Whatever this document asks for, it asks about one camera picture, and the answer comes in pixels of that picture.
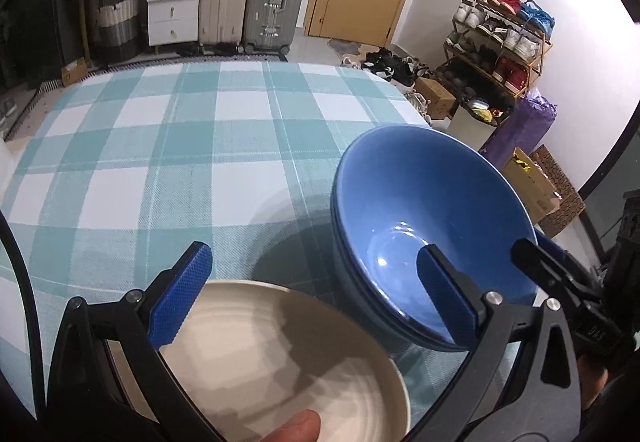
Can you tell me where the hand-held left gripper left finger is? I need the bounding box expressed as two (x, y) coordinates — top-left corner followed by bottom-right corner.
(45, 242), (221, 442)

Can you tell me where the woven laundry basket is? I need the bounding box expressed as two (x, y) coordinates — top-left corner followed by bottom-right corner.
(95, 0), (141, 62)

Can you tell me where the shoe rack with shoes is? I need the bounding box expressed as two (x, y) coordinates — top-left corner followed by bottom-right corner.
(447, 0), (557, 92)

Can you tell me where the grey floor mat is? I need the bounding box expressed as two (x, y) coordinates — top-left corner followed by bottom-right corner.
(327, 38), (363, 65)

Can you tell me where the pile of dark shoes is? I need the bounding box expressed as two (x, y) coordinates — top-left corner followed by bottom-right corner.
(361, 48), (431, 87)

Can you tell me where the person's left hand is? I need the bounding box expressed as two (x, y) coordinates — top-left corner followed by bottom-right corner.
(260, 409), (322, 442)

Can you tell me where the flat cardboard box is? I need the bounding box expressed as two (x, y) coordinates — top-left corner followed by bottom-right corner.
(61, 62), (91, 87)

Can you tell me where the purple bag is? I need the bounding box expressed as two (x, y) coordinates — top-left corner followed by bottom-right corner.
(482, 89), (558, 170)

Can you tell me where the teal checked tablecloth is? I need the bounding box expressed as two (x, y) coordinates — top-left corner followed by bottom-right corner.
(0, 60), (531, 423)

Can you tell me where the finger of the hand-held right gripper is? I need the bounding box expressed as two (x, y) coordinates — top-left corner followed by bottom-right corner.
(537, 236), (576, 270)
(512, 239), (603, 307)

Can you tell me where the black cable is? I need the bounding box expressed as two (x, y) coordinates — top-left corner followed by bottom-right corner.
(0, 212), (48, 423)

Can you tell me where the white trash bin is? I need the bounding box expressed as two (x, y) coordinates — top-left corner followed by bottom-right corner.
(445, 99), (498, 153)

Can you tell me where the cream plate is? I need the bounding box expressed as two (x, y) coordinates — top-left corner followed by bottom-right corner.
(107, 279), (412, 442)

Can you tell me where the brown patterned board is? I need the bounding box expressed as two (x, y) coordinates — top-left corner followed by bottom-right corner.
(530, 144), (586, 239)

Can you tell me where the person's right hand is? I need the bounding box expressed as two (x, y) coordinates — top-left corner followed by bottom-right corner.
(580, 356), (611, 410)

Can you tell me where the printed cardboard box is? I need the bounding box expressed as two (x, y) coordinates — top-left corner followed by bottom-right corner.
(502, 147), (561, 225)

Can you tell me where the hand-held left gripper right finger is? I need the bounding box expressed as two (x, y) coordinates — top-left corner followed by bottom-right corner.
(405, 245), (583, 442)

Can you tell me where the small cardboard box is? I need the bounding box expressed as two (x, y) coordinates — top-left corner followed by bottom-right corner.
(415, 76), (457, 120)

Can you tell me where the silver suitcase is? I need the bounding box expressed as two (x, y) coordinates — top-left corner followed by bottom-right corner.
(242, 0), (311, 57)

